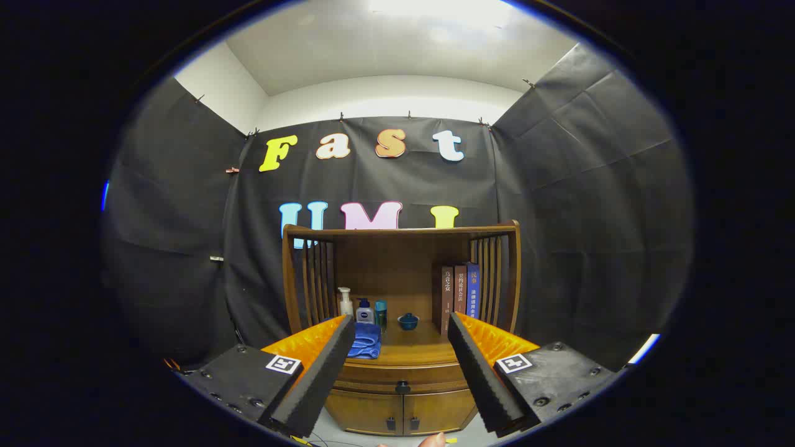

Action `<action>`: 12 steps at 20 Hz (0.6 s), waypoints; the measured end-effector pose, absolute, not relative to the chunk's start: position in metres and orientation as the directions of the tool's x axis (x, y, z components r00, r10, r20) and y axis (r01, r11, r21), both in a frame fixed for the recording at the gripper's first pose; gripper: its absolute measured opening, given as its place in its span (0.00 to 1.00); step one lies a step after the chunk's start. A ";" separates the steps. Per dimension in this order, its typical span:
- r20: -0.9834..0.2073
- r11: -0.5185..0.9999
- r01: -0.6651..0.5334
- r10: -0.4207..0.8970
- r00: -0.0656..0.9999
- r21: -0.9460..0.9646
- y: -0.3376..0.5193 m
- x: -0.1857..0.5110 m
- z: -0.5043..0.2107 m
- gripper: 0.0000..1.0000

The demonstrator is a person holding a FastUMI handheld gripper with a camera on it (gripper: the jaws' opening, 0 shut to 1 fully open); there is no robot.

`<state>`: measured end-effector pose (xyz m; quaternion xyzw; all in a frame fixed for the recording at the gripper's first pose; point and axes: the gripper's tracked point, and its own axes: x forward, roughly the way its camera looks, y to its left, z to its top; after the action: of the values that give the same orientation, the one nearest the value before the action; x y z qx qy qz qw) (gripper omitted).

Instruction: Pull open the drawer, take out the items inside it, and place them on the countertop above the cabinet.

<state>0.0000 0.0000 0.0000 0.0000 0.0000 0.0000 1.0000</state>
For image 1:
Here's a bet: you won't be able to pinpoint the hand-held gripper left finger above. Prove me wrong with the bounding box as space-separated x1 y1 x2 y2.
180 315 357 439

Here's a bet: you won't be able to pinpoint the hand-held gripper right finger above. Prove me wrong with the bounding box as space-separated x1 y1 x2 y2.
447 312 622 438

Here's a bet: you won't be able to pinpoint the wooden drawer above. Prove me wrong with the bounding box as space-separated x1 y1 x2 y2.
332 362 476 394

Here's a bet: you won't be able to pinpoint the wooden cabinet door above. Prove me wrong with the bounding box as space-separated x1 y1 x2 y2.
402 390 478 436
325 390 404 435

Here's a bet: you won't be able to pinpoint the wooden countertop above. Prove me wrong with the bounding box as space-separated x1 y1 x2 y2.
317 322 460 367

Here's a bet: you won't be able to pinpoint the wooden cabinet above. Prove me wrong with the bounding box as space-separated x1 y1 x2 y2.
283 220 522 436

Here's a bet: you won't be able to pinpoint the blue folded towel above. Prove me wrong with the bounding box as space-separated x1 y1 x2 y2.
347 322 383 359

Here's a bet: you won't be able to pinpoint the blue book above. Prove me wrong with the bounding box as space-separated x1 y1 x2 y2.
466 263 480 320

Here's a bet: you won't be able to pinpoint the dark brown book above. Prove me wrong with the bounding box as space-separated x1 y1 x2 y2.
440 266 455 336

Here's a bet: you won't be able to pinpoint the reddish brown book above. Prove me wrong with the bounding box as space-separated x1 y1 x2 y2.
453 266 468 316

